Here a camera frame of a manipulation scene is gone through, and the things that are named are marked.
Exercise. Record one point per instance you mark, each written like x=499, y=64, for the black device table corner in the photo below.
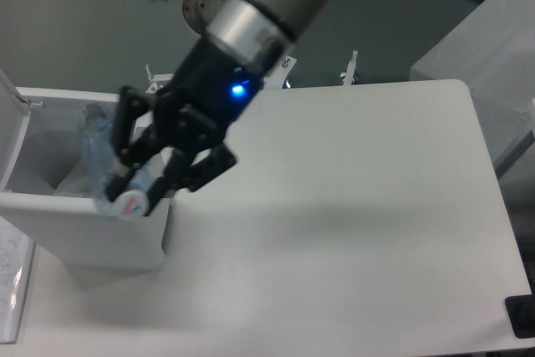
x=520, y=310

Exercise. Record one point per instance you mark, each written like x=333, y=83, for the white open trash can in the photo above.
x=45, y=188

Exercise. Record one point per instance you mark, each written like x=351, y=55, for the laminated paper sheet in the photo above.
x=17, y=250

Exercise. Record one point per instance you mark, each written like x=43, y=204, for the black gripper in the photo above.
x=208, y=92

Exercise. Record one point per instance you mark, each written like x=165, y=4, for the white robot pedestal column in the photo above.
x=198, y=14

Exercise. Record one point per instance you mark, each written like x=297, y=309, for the crushed clear plastic bottle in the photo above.
x=94, y=128

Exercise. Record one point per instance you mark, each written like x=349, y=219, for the clear plastic bag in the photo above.
x=76, y=183

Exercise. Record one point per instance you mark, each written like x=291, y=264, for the metal table clamp screw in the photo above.
x=350, y=75

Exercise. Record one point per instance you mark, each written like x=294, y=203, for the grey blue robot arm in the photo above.
x=248, y=27

